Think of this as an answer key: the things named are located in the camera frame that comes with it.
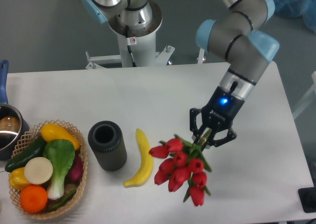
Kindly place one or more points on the orange fruit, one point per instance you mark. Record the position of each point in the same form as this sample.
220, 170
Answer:
33, 198

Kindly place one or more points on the white round radish slice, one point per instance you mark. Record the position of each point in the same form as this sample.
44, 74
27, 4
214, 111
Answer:
38, 170

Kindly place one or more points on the blue saucepan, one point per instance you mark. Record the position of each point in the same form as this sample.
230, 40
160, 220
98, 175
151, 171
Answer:
12, 123

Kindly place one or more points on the green bok choy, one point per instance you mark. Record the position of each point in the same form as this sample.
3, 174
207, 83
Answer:
61, 154

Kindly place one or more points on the blue plastic bag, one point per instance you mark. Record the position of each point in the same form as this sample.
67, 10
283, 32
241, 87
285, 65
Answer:
306, 9

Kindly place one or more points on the woven wicker basket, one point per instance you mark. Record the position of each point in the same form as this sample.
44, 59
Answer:
26, 139

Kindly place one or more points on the yellow squash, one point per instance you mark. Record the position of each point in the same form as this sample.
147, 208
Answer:
50, 132

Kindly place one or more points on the dark green cucumber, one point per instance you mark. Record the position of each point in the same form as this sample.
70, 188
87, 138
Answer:
32, 151

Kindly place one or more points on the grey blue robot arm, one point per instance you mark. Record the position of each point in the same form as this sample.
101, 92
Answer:
237, 40

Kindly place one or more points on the red tulip bouquet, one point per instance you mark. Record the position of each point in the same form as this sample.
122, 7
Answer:
183, 162

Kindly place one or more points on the purple sweet potato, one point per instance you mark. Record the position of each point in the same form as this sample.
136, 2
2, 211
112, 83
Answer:
76, 171

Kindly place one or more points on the yellow bell pepper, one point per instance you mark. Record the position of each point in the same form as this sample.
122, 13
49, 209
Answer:
17, 179

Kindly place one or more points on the dark grey ribbed vase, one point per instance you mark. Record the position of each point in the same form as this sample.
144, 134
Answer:
106, 141

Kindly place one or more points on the white frame at right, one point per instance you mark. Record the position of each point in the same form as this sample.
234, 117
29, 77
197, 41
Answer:
308, 97

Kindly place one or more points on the green bean pod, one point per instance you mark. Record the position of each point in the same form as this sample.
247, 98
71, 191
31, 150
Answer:
62, 201

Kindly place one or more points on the yellow banana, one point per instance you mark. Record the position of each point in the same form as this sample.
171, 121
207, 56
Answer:
146, 167

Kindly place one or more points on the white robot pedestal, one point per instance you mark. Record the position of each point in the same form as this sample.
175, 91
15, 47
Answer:
136, 35

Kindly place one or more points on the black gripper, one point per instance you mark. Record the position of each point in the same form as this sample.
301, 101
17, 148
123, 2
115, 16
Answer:
218, 114

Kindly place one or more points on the black device at edge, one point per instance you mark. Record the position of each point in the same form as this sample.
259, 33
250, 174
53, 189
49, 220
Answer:
308, 199

